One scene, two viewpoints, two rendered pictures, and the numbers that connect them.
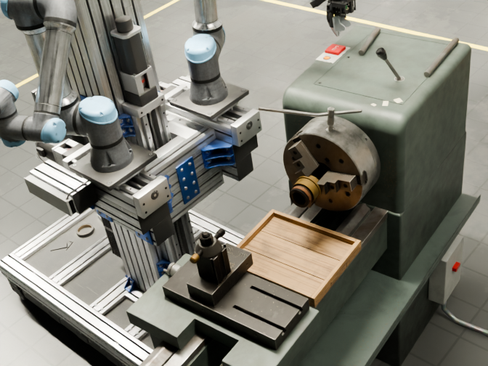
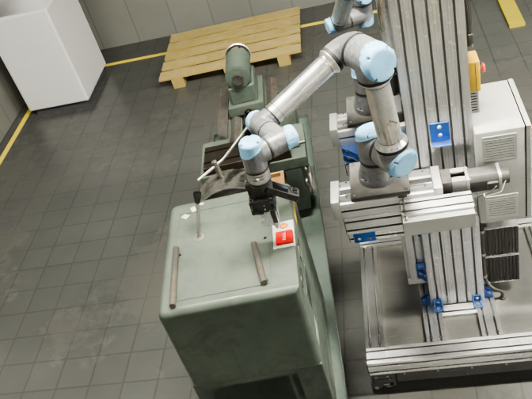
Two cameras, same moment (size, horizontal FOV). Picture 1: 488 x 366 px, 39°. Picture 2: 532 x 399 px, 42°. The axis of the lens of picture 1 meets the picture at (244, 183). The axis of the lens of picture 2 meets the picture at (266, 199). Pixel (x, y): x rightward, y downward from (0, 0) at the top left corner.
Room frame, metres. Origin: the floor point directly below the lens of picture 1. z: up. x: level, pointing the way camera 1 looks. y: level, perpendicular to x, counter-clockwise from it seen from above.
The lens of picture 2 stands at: (3.91, -1.39, 2.85)
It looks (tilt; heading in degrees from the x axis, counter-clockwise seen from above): 38 degrees down; 148
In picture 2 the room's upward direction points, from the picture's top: 18 degrees counter-clockwise
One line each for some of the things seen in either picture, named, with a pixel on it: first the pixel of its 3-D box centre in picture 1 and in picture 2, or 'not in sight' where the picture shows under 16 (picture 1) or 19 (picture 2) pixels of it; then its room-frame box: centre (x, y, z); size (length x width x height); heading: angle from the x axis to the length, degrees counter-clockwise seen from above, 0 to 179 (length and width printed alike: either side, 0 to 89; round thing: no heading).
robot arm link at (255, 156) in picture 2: not in sight; (253, 154); (2.39, -0.44, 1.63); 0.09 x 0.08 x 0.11; 76
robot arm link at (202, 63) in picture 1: (202, 56); (373, 142); (2.39, 0.08, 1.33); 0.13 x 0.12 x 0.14; 166
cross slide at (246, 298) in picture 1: (234, 297); (247, 152); (1.50, 0.09, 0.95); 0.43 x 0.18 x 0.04; 48
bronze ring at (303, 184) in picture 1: (306, 190); not in sight; (1.80, -0.20, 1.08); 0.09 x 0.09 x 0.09; 49
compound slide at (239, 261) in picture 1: (220, 273); not in sight; (1.57, 0.12, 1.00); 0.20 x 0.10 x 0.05; 138
